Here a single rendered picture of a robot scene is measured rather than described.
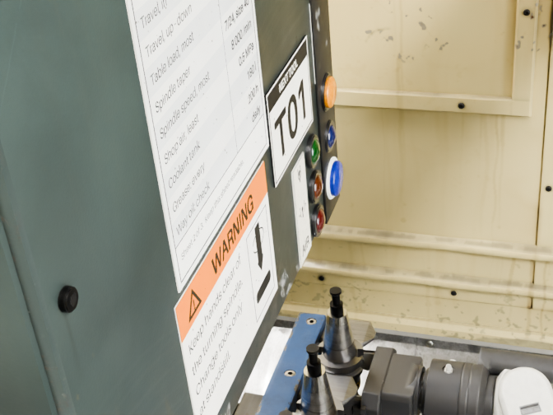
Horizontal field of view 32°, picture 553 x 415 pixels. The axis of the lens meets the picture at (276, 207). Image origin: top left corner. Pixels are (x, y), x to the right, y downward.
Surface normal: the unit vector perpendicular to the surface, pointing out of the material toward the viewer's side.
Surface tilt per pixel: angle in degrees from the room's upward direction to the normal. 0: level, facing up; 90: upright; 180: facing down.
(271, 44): 90
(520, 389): 27
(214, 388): 90
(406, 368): 0
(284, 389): 0
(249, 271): 90
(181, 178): 90
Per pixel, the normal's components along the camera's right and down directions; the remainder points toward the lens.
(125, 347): 0.95, 0.09
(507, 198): -0.29, 0.54
